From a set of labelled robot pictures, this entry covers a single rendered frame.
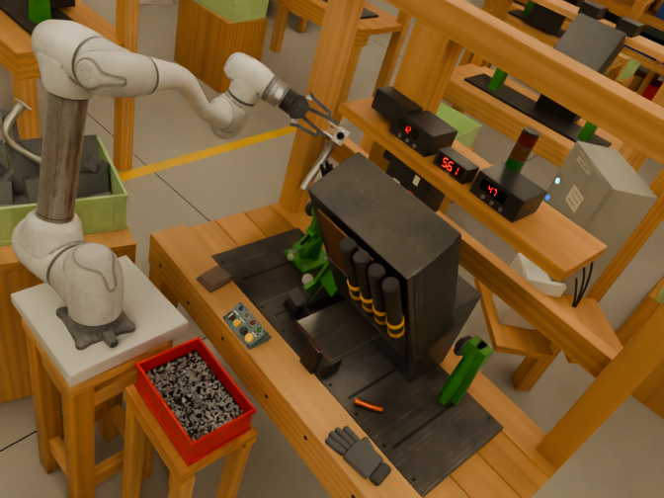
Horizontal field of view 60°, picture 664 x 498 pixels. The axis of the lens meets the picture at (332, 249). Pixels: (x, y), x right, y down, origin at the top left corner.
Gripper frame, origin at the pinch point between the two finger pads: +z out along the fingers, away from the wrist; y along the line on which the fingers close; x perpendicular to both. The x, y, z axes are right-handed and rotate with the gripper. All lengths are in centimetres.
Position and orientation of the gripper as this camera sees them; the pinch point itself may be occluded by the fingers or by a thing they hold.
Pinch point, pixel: (334, 131)
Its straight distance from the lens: 198.0
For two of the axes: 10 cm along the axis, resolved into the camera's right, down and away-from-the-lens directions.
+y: 5.5, -8.2, -1.6
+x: -0.4, -2.2, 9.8
